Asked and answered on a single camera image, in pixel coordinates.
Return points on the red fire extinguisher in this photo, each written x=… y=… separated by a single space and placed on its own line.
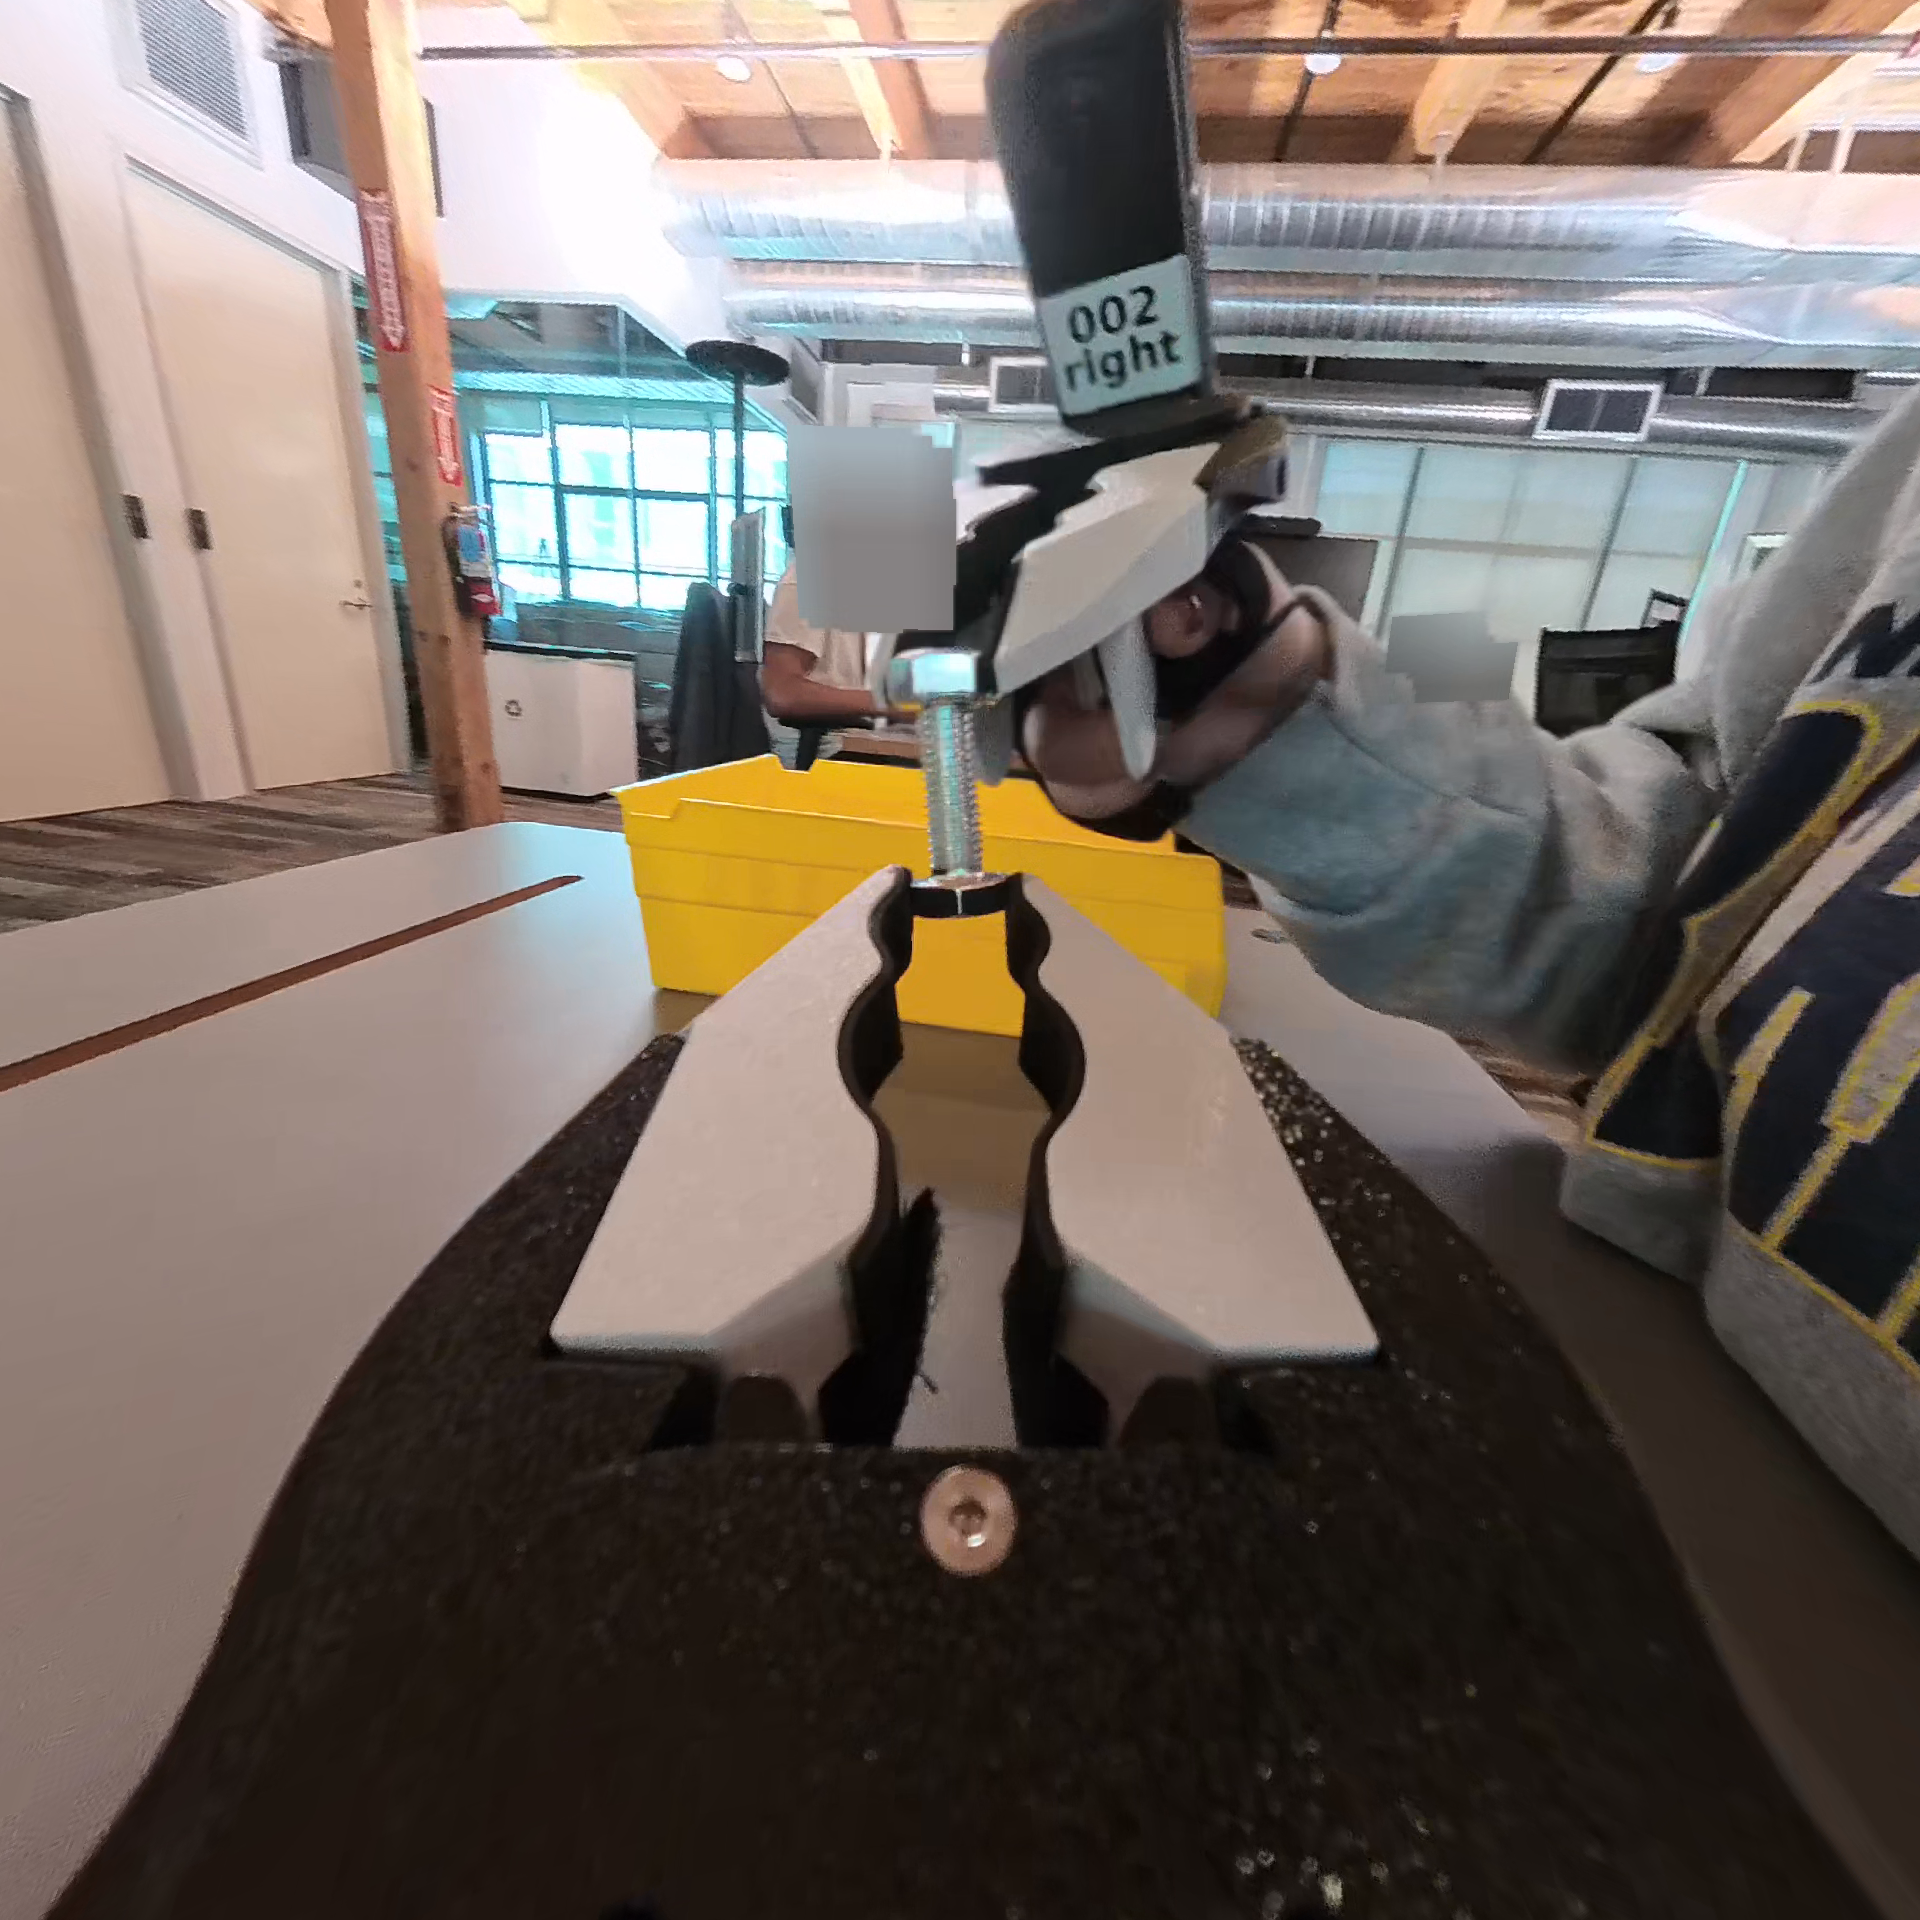
x=474 y=564

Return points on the yellow plastic bin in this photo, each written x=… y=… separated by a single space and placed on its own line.
x=750 y=902

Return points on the silver threaded bolt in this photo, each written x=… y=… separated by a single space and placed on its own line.
x=953 y=797

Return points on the silver air duct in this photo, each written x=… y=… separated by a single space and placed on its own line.
x=1425 y=307
x=1425 y=211

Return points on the wall vent grille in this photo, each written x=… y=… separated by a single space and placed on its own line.
x=192 y=67

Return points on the black round floor lamp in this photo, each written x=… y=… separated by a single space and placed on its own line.
x=738 y=359

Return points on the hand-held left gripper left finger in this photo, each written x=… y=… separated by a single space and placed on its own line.
x=721 y=1171

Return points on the dark jacket on chair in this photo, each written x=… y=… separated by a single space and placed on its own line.
x=716 y=675

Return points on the black mesh office chair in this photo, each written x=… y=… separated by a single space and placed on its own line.
x=1606 y=683

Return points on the white door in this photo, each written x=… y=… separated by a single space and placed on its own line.
x=76 y=525
x=270 y=525

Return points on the duct vent grille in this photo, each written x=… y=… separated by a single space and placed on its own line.
x=1021 y=381
x=1598 y=408

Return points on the long red sign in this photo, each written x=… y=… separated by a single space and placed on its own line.
x=382 y=270

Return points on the person's right hand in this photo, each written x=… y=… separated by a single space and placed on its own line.
x=1261 y=646

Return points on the person's right forearm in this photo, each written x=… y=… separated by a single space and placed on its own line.
x=1425 y=855

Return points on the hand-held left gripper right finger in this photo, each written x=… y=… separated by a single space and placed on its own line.
x=1185 y=1171

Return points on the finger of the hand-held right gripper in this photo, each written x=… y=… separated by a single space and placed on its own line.
x=983 y=587
x=1118 y=564

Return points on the short red sign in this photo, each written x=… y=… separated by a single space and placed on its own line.
x=446 y=436

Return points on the wooden post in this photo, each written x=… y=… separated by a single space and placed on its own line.
x=436 y=600

